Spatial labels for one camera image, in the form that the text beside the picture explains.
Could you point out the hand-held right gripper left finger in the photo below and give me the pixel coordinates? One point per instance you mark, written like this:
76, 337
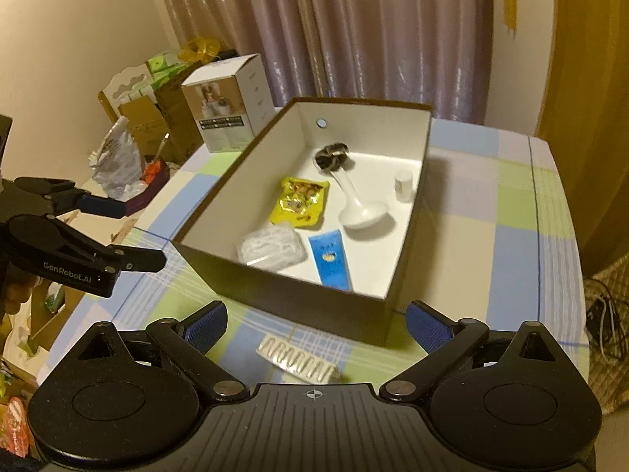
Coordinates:
207, 328

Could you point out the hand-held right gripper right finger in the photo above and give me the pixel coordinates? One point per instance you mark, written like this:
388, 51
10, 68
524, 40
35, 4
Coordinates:
430, 328

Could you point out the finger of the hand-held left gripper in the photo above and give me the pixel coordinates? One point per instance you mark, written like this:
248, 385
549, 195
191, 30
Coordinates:
137, 259
103, 205

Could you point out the brown cardboard box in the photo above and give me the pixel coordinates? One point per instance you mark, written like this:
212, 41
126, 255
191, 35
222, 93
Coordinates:
295, 305

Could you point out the white blister pack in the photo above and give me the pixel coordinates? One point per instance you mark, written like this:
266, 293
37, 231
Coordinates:
299, 361

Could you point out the clear bag of floss picks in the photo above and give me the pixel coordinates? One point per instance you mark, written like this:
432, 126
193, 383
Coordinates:
270, 248

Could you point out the blue cream tube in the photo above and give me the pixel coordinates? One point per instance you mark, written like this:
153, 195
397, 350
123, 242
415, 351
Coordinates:
331, 260

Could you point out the white rice spoon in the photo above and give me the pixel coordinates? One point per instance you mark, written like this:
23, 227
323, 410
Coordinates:
364, 214

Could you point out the small white bottle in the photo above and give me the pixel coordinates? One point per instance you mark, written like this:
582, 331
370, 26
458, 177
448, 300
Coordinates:
404, 187

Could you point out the yellow snack packet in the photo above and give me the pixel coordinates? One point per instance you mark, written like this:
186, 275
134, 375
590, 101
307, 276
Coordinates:
299, 204

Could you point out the brown hair scrunchie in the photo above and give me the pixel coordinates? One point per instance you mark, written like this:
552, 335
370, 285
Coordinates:
333, 156

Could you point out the person's left hand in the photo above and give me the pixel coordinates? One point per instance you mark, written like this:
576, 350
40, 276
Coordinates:
14, 297

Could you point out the white printed plastic bag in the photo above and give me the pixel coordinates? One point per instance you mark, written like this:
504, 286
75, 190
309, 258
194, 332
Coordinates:
118, 162

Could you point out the dark red wooden tray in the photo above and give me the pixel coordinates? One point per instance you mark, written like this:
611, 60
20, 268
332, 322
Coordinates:
147, 191

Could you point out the open cardboard box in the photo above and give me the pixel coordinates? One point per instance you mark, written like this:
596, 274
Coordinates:
51, 322

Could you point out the orange plastic object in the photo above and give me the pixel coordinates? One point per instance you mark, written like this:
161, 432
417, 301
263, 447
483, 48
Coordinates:
155, 170

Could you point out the silver pen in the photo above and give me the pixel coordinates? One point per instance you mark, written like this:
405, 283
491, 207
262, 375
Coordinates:
163, 146

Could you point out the small cardboard box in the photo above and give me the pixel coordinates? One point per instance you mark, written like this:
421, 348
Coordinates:
142, 123

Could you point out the tall cardboard box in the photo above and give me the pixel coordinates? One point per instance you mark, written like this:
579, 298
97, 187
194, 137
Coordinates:
179, 108

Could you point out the white carved chair back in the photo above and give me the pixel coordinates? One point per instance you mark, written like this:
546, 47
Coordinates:
128, 83

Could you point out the green tissue packs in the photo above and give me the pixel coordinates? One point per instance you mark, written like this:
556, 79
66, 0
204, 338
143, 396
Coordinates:
167, 66

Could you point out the white product box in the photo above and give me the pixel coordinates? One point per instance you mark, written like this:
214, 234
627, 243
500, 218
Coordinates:
221, 108

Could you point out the yellow plastic bag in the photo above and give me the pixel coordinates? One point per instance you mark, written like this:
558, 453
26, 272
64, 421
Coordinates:
199, 49

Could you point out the wooden door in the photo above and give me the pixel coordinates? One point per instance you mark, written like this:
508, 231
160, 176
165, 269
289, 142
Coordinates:
589, 83

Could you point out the purple curtain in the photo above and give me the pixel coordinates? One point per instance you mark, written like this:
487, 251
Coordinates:
344, 34

